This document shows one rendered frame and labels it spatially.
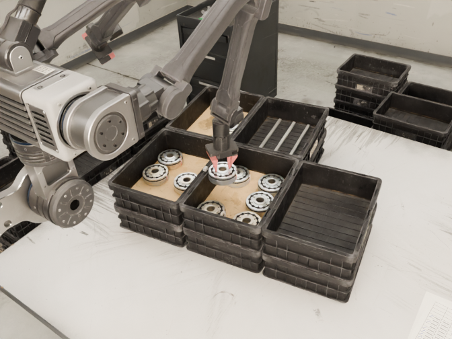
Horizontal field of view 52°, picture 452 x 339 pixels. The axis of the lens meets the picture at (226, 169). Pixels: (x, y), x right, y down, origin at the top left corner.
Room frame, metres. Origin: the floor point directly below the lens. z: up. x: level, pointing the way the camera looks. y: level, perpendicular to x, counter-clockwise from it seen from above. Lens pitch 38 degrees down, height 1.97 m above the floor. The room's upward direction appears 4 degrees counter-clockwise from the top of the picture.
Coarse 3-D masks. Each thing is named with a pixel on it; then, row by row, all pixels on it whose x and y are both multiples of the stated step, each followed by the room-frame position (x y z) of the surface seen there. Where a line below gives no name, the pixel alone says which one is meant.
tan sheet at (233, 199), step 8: (256, 176) 1.40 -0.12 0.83; (248, 184) 1.36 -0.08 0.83; (256, 184) 1.35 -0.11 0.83; (216, 192) 1.32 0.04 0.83; (224, 192) 1.32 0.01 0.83; (232, 192) 1.31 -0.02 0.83; (240, 192) 1.31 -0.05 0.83; (248, 192) 1.31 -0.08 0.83; (224, 200) 1.27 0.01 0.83; (232, 200) 1.27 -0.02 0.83; (240, 200) 1.27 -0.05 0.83; (232, 208) 1.23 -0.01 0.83; (240, 208) 1.23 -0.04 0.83; (232, 216) 1.19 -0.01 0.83
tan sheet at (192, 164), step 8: (184, 160) 1.54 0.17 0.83; (192, 160) 1.53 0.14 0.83; (200, 160) 1.53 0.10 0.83; (208, 160) 1.53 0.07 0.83; (184, 168) 1.48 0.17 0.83; (192, 168) 1.48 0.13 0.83; (200, 168) 1.47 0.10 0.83; (136, 184) 1.40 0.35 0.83; (144, 184) 1.39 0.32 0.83; (168, 184) 1.39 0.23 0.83; (152, 192) 1.34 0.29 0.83; (160, 192) 1.34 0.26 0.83; (168, 192) 1.34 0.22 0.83; (176, 192) 1.33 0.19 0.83
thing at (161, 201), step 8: (168, 128) 1.63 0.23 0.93; (192, 136) 1.56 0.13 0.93; (200, 136) 1.56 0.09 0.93; (112, 184) 1.28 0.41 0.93; (192, 184) 1.26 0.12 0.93; (120, 192) 1.26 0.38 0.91; (128, 192) 1.24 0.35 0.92; (136, 192) 1.23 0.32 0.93; (144, 192) 1.23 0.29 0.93; (184, 192) 1.22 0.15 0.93; (152, 200) 1.20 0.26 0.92; (160, 200) 1.18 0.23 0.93; (168, 200) 1.18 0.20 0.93; (176, 200) 1.17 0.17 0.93; (176, 208) 1.16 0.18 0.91
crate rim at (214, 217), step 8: (256, 152) 1.43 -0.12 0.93; (264, 152) 1.42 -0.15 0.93; (296, 160) 1.36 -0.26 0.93; (208, 168) 1.34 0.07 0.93; (200, 176) 1.30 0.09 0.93; (288, 176) 1.27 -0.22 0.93; (192, 192) 1.22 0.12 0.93; (280, 192) 1.18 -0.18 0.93; (184, 200) 1.17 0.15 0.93; (272, 200) 1.14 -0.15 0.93; (184, 208) 1.14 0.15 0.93; (192, 208) 1.13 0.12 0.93; (272, 208) 1.11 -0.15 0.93; (200, 216) 1.11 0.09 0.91; (208, 216) 1.10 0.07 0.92; (216, 216) 1.09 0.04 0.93; (264, 216) 1.08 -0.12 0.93; (224, 224) 1.07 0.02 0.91; (232, 224) 1.06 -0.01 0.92; (240, 224) 1.04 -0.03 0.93; (248, 224) 1.04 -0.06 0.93; (248, 232) 1.03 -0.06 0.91; (256, 232) 1.02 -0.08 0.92
